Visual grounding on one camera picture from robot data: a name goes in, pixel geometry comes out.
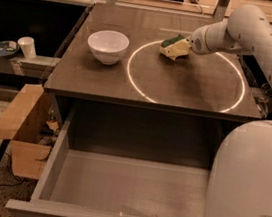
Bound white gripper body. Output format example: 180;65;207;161
188;25;214;55

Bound green and yellow sponge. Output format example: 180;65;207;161
159;35;184;56

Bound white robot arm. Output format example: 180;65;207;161
160;4;272;217

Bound grey open top drawer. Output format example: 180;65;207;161
6;100;222;217

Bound white ceramic bowl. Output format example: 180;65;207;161
88;30;129;65

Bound white paper cup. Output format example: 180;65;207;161
17;36;36;59

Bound cardboard box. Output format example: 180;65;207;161
0;84;52;179

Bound dark blue plate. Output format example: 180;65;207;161
0;40;19;59

